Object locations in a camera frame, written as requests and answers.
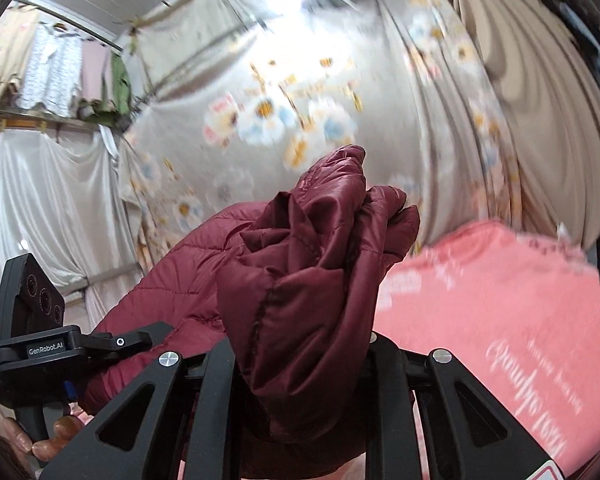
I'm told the beige curtain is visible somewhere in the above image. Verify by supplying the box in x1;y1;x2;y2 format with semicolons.
447;0;600;253

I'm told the white curtain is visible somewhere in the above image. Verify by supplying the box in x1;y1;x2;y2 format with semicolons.
0;127;148;313

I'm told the green hanging garment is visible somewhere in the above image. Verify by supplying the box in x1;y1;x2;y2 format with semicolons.
107;52;133;117

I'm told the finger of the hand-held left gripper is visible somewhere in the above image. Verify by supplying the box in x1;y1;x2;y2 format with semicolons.
82;322;175;363

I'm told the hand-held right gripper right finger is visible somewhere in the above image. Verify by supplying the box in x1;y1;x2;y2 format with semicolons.
362;331;552;480

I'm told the grey floral sheet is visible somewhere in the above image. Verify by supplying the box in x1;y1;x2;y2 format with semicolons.
115;0;526;281

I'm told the white patterned hanging garment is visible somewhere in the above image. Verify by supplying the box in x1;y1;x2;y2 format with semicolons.
16;24;85;115

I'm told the pink printed blanket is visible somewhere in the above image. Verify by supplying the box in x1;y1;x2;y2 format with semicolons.
65;220;600;480

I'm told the pink hanging garment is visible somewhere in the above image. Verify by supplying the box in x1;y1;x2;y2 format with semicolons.
79;40;115;107

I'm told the maroon puffer jacket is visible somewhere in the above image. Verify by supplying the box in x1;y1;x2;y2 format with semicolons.
82;144;422;480

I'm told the person's left hand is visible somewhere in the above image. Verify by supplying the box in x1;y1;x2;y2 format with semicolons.
0;402;87;467

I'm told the beige hanging garment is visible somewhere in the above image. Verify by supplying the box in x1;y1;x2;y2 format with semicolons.
0;4;38;107

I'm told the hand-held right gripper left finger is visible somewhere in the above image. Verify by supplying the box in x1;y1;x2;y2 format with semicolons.
39;336;243;480

